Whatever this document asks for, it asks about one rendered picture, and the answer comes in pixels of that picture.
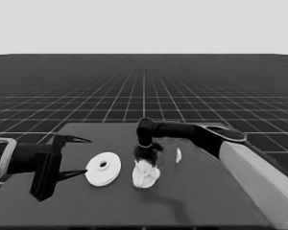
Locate large thick white disc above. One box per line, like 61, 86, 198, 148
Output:
84, 151, 122, 188

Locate white round carrier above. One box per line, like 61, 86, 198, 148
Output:
132, 158, 161, 189

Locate small white T-shaped piece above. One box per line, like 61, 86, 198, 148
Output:
175, 147, 183, 165

